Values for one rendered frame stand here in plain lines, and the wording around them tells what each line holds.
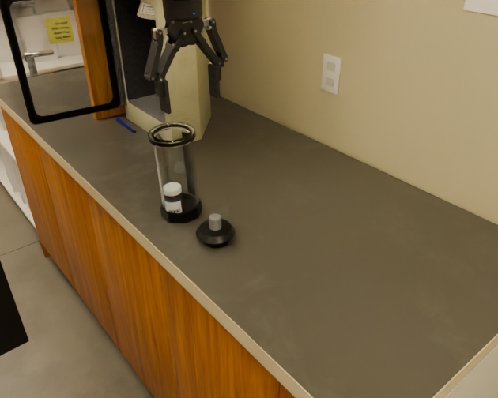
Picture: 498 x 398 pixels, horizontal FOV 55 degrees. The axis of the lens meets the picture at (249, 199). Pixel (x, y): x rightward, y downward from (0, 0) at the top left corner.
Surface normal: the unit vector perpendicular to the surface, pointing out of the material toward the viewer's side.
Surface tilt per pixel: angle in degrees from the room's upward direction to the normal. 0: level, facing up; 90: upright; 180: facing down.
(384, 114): 90
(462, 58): 90
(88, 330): 0
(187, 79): 90
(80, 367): 0
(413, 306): 0
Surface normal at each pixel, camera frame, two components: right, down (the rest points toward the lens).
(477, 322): 0.00, -0.84
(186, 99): 0.63, 0.41
